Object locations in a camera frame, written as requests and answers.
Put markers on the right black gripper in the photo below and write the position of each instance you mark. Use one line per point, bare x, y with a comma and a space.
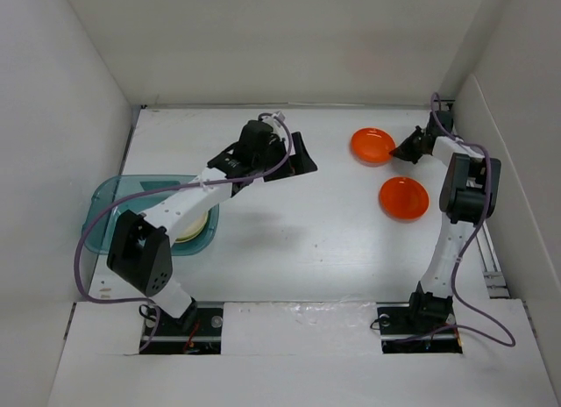
404, 150

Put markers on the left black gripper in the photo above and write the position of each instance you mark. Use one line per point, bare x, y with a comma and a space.
300, 162

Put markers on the orange plate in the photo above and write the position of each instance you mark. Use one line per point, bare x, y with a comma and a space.
372, 145
404, 198

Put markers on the beige plate with black patch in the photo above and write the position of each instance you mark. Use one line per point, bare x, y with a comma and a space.
194, 229

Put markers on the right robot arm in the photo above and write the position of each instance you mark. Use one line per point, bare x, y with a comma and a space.
427, 314

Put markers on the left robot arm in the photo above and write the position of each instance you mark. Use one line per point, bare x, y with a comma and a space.
141, 247

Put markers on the teal plastic bin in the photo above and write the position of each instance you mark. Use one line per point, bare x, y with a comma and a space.
120, 186

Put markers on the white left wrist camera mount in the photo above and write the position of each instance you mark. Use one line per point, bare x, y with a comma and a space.
276, 121

